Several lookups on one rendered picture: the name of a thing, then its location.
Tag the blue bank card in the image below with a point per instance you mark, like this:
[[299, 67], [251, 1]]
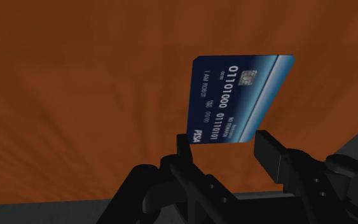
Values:
[[228, 102]]

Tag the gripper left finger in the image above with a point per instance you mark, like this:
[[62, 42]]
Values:
[[178, 189]]

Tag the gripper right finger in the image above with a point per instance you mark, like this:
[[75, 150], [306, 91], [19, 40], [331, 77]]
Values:
[[315, 186]]

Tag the orange bed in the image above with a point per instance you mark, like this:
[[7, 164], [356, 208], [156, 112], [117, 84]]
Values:
[[73, 93]]

